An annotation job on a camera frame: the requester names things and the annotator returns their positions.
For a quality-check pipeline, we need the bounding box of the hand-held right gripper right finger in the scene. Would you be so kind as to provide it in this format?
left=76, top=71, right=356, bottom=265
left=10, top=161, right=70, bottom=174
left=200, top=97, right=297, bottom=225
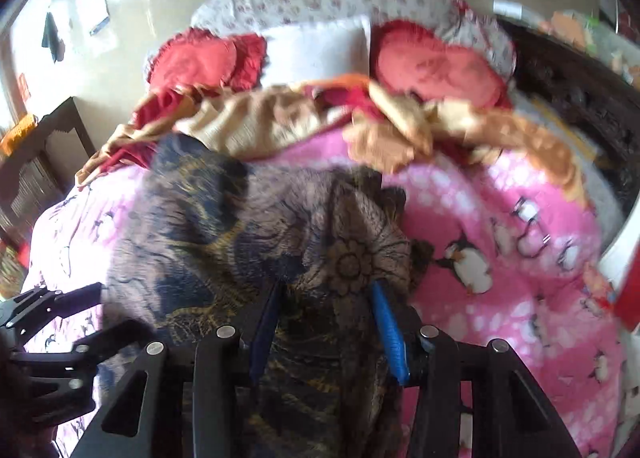
left=370, top=282, right=581, bottom=458

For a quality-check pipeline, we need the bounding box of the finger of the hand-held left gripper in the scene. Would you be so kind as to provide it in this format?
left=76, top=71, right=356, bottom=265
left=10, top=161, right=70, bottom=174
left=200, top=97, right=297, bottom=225
left=9, top=319, right=159, bottom=428
left=0, top=282, right=104, bottom=343

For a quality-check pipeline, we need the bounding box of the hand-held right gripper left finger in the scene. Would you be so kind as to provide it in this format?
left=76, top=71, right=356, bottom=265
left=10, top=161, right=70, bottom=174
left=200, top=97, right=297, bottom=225
left=70, top=282, right=282, bottom=458

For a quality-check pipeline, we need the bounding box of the dark blue brown patterned cloth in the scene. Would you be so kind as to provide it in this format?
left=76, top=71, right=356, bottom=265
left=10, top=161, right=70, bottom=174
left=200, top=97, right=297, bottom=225
left=107, top=132, right=436, bottom=458

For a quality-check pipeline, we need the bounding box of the brown wooden side table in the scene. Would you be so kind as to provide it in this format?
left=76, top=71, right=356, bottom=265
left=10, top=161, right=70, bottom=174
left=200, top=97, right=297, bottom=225
left=0, top=97, right=97, bottom=251

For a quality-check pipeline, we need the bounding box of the orange item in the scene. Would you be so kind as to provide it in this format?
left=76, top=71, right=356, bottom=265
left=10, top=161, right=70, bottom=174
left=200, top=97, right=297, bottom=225
left=0, top=114, right=40, bottom=157

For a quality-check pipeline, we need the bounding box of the pink penguin print blanket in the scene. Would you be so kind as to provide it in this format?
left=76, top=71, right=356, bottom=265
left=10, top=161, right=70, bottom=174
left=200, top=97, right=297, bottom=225
left=22, top=127, right=632, bottom=458

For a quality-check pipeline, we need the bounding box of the gold and red satin cloth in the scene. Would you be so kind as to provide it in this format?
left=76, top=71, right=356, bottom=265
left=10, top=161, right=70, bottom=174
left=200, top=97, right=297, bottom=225
left=75, top=72, right=590, bottom=211

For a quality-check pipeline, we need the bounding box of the large red frilled cushion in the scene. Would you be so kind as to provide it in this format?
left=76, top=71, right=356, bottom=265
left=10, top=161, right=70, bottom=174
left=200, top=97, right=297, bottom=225
left=369, top=20, right=513, bottom=110

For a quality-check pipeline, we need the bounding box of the small red frilled cushion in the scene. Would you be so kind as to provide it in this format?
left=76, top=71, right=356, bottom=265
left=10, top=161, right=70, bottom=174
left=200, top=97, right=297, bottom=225
left=146, top=27, right=269, bottom=95

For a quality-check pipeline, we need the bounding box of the white pillow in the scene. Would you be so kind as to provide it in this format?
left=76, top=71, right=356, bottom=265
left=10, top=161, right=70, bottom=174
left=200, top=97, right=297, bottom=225
left=259, top=15, right=374, bottom=90

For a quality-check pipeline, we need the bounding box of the dark carved wooden furniture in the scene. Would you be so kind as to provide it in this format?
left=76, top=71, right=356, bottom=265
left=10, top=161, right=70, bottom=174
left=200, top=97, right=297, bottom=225
left=494, top=17, right=640, bottom=221

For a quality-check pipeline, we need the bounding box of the floral pillow with red trim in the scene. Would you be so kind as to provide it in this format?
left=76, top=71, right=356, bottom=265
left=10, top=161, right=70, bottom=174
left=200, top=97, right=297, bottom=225
left=439, top=0, right=517, bottom=82

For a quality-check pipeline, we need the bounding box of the clutter on dark furniture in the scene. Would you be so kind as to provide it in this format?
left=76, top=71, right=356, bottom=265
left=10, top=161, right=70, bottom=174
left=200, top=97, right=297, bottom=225
left=492, top=0, right=628, bottom=76

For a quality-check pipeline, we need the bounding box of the white frame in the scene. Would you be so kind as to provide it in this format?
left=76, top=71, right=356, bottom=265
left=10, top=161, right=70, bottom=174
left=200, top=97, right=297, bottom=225
left=597, top=215, right=640, bottom=299

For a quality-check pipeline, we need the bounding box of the dark cloth on wall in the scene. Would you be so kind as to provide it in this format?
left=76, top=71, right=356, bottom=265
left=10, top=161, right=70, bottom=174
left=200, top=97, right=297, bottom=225
left=41, top=11, right=67, bottom=64

